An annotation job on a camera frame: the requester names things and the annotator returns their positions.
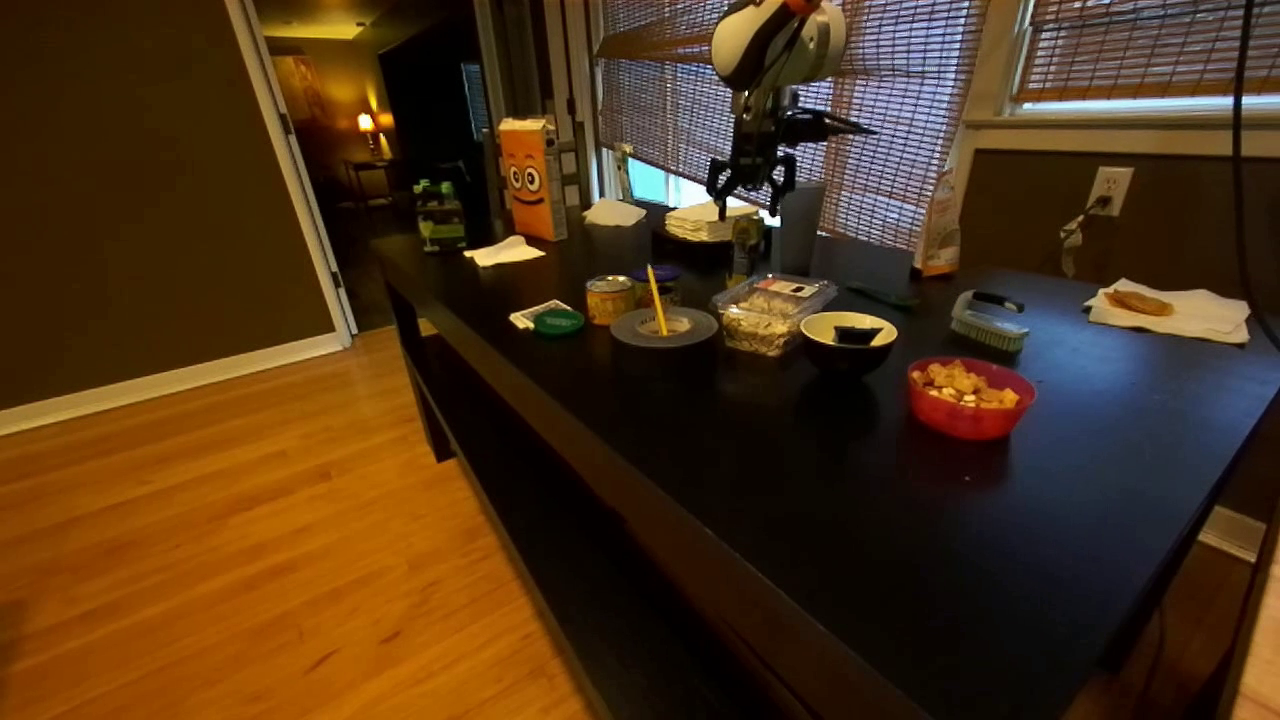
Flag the red bowl with snacks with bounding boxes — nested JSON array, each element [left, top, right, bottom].
[[909, 356, 1037, 439]]

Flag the wall power outlet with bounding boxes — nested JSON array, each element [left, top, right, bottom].
[[1086, 163, 1134, 219]]

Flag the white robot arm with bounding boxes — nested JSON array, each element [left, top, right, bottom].
[[706, 0, 864, 209]]

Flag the wooden stick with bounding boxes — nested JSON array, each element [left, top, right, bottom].
[[643, 265, 671, 334]]

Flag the plastic food tray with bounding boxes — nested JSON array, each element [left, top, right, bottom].
[[713, 277, 838, 356]]

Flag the small stapler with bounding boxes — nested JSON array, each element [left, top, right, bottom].
[[954, 287, 1030, 352]]

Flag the tan lid jar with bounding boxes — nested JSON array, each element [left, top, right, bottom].
[[583, 277, 635, 323]]

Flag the orange carton box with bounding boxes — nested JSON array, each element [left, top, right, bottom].
[[496, 115, 563, 239]]

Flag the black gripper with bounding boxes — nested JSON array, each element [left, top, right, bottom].
[[706, 85, 867, 209]]

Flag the folded white napkin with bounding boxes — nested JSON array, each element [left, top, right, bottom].
[[583, 201, 643, 229]]

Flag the grey plastic cup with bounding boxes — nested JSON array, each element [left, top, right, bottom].
[[775, 184, 824, 277]]

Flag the white paper napkin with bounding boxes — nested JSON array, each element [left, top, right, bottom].
[[464, 235, 543, 268]]

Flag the cookie on napkin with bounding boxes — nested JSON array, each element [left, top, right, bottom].
[[1103, 287, 1178, 317]]

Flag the green bottle pack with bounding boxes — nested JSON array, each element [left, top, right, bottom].
[[411, 179, 467, 251]]

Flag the bamboo window blind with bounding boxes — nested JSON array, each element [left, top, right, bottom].
[[594, 0, 991, 257]]

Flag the napkin under cookie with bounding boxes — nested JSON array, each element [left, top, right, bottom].
[[1086, 277, 1247, 345]]

